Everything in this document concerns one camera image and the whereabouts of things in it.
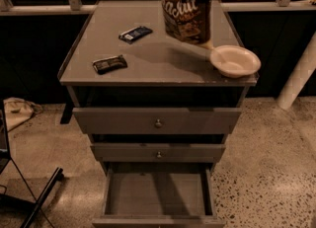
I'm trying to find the beige cloth bag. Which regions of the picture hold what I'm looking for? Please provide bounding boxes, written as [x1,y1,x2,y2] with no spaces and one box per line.
[4,98,43,130]

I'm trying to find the grey drawer cabinet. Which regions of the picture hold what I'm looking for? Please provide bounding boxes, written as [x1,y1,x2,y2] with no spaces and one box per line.
[57,0,260,228]

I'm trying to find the brown chip bag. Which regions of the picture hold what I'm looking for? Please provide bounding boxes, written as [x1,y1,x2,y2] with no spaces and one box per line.
[161,0,211,48]

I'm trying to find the white diagonal pole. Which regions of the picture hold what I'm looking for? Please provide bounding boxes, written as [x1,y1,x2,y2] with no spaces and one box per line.
[276,32,316,110]

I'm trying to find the black folding stand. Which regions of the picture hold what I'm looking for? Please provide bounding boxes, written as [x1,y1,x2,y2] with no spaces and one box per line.
[0,98,65,228]

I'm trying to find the white paper bowl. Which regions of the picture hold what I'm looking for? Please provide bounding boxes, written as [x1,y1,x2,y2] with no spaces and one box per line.
[209,45,261,78]

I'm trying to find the middle grey drawer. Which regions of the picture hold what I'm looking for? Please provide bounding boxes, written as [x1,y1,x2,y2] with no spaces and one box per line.
[91,143,225,163]

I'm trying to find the dark green snack bar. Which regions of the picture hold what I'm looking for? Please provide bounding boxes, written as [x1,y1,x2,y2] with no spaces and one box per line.
[92,55,127,75]

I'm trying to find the blue snack bar wrapper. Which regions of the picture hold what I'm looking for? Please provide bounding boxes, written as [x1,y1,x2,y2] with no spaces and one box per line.
[118,26,153,44]

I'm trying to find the bottom grey open drawer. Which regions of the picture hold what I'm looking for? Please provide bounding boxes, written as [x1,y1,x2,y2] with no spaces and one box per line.
[93,164,225,228]

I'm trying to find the top grey drawer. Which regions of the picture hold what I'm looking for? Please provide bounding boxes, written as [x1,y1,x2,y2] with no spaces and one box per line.
[73,108,241,135]

